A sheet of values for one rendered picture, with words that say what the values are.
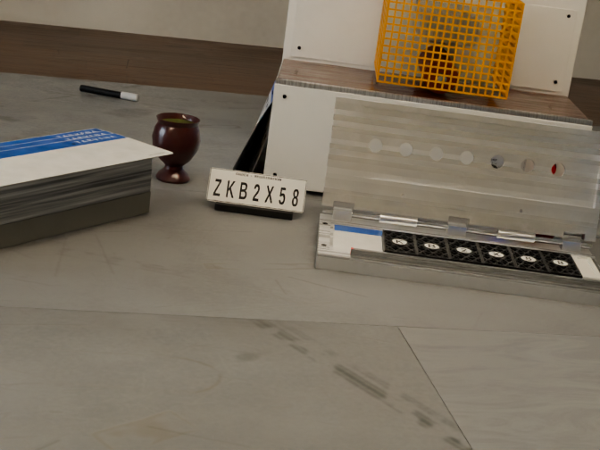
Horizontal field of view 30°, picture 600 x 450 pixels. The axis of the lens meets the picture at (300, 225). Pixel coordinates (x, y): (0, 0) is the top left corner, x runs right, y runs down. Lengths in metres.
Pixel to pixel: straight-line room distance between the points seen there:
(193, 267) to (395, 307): 0.29
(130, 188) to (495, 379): 0.67
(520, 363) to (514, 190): 0.46
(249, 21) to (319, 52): 1.35
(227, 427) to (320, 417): 0.11
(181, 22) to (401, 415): 2.38
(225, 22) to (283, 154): 1.56
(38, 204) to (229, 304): 0.33
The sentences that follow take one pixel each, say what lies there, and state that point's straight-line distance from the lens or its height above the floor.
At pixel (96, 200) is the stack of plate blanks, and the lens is 1.69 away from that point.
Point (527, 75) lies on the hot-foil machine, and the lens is 2.18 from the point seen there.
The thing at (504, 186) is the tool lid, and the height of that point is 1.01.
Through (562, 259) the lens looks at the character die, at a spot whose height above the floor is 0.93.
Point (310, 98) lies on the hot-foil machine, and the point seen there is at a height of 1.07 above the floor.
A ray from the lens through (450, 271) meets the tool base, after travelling 1.63.
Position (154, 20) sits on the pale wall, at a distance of 3.47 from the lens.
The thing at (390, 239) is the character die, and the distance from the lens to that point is 1.70.
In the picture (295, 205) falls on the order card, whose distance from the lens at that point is 1.83.
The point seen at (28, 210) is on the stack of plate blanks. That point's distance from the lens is 1.61.
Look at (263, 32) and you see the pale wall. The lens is 3.50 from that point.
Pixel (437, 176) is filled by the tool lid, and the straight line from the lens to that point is 1.80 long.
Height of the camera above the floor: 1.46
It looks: 18 degrees down
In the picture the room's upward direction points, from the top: 8 degrees clockwise
